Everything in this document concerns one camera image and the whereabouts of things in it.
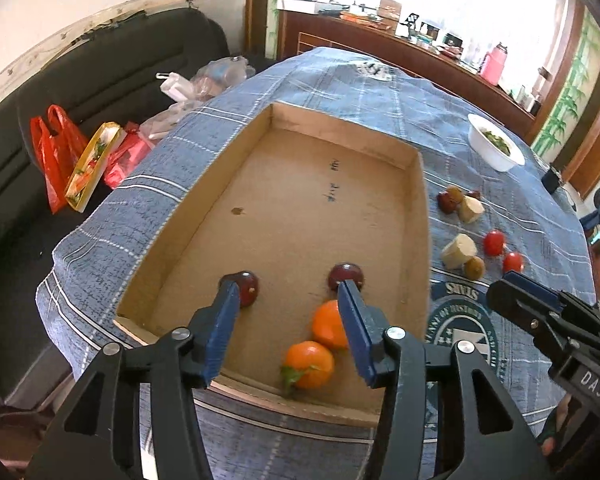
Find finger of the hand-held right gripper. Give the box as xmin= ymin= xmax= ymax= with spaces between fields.
xmin=485 ymin=280 xmax=563 ymax=348
xmin=502 ymin=270 xmax=600 ymax=321

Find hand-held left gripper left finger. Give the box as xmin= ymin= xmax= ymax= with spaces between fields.
xmin=27 ymin=280 xmax=243 ymax=480

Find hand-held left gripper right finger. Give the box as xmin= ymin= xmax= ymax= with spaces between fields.
xmin=337 ymin=280 xmax=556 ymax=480

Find orange tangerine with leaf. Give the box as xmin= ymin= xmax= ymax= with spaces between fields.
xmin=279 ymin=341 xmax=336 ymax=391

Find beige sugarcane chunk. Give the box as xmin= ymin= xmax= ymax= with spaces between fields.
xmin=458 ymin=196 xmax=485 ymax=224
xmin=441 ymin=233 xmax=478 ymax=270

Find shallow cardboard box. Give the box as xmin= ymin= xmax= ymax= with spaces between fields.
xmin=114 ymin=102 xmax=431 ymax=428

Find person's right hand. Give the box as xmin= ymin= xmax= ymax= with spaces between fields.
xmin=537 ymin=392 xmax=588 ymax=461

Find small black device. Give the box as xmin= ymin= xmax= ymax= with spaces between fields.
xmin=540 ymin=166 xmax=563 ymax=195

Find white bowl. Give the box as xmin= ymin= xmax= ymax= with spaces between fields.
xmin=467 ymin=112 xmax=526 ymax=173

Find green vegetables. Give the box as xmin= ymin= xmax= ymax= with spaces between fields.
xmin=481 ymin=129 xmax=512 ymax=156

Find small red plastic bag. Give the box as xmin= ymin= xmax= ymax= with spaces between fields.
xmin=102 ymin=121 xmax=153 ymax=190

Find yellow snack packet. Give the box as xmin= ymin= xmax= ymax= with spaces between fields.
xmin=64 ymin=121 xmax=123 ymax=211

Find clear plastic bag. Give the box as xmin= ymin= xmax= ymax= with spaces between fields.
xmin=187 ymin=55 xmax=257 ymax=103
xmin=140 ymin=99 xmax=203 ymax=141

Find pink bottle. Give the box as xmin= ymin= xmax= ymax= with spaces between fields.
xmin=480 ymin=41 xmax=510 ymax=86

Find white box with clip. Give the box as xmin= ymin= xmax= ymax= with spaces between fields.
xmin=155 ymin=72 xmax=193 ymax=103

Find blue plaid tablecloth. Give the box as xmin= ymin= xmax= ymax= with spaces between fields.
xmin=36 ymin=46 xmax=597 ymax=480

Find wooden cabinet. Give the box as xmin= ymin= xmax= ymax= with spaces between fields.
xmin=277 ymin=7 xmax=538 ymax=146

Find black sofa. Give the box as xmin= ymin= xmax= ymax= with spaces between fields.
xmin=0 ymin=9 xmax=281 ymax=411

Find brown box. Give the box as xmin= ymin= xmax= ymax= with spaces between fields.
xmin=377 ymin=0 xmax=403 ymax=23

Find flat white box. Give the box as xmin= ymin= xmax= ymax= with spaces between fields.
xmin=276 ymin=0 xmax=321 ymax=15

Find wooden door frame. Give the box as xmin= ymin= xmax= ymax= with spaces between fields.
xmin=245 ymin=0 xmax=288 ymax=61

